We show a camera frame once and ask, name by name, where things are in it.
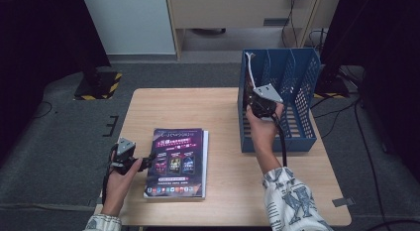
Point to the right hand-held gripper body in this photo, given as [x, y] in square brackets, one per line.
[265, 102]

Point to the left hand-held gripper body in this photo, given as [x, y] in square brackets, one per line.
[122, 158]

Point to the purple magazine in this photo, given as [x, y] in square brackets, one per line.
[178, 178]

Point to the black and red magazine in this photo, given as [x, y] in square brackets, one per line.
[250, 65]

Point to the blue file rack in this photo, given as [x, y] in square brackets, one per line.
[280, 145]

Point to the person's right hand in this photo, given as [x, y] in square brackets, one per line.
[264, 135]

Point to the person's left hand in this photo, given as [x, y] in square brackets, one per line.
[119, 191]

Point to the black stand with striped base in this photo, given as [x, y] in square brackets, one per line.
[330, 87]
[99, 85]

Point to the beige office desk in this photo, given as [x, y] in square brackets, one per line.
[231, 9]

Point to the grey tape piece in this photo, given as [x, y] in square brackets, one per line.
[343, 202]

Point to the black curtain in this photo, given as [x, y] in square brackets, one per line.
[33, 42]
[389, 42]

